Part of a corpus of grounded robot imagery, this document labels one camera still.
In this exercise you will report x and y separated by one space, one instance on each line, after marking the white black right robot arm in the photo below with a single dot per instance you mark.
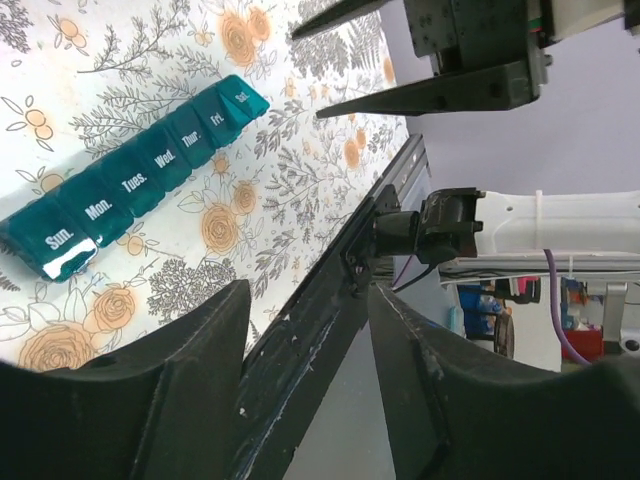
467 222

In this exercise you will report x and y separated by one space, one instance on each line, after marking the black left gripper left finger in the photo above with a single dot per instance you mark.
158 408

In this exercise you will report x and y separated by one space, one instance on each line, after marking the black table front rail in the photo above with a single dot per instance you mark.
288 372

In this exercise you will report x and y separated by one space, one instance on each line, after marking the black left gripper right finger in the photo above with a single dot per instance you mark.
454 410

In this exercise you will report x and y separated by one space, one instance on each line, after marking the teal weekly pill organizer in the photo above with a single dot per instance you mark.
59 234

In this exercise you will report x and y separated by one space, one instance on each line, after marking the floral patterned table mat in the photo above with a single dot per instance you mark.
79 78

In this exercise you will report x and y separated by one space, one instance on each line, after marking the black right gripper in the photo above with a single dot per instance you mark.
454 36

